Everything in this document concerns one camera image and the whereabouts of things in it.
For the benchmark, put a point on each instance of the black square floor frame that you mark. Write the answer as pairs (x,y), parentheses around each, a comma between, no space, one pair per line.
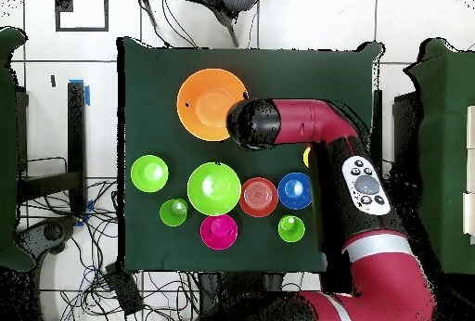
(64,2)

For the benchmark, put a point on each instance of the large orange bowl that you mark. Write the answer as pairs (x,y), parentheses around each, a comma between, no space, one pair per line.
(200,105)

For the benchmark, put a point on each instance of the small black floor object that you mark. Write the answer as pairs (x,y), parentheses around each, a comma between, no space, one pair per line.
(53,81)

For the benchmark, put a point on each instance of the green ribbed cup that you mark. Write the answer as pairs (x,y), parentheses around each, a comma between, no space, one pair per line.
(291,230)

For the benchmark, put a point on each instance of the white shelf unit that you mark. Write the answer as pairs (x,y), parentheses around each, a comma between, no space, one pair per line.
(470,131)

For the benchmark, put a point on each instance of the dark green tablecloth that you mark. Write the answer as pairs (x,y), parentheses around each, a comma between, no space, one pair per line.
(156,113)

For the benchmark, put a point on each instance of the green smooth cup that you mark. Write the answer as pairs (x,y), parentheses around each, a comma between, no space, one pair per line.
(170,215)

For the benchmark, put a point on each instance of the yellow ribbed cup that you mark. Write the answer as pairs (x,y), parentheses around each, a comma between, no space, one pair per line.
(306,157)

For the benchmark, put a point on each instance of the black power strip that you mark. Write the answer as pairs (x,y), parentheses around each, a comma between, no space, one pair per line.
(124,291)

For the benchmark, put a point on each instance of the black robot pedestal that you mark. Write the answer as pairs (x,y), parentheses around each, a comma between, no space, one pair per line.
(209,295)

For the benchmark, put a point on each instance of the green cloth side table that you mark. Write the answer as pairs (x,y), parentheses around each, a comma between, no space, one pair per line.
(445,131)
(7,150)

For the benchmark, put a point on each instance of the large green bowl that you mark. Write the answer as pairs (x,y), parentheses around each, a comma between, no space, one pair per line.
(214,191)

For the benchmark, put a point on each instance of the blue ribbed bowl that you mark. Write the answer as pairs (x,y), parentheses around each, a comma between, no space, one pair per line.
(293,191)

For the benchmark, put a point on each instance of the small green ribbed bowl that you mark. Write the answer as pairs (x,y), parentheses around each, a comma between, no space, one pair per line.
(148,174)

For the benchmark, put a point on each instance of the black chair base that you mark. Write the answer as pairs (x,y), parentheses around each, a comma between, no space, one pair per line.
(52,232)

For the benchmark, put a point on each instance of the pink bowl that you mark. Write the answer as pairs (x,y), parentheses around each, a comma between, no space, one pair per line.
(219,232)

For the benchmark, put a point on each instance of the blue tape strip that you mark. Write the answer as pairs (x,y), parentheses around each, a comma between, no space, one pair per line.
(87,96)

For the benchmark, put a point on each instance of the grey office chair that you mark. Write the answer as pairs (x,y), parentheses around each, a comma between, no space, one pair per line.
(237,0)

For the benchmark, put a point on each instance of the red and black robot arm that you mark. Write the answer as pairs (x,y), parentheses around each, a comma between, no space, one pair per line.
(308,120)

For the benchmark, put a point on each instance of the red bowl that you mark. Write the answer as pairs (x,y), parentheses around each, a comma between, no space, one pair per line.
(258,196)

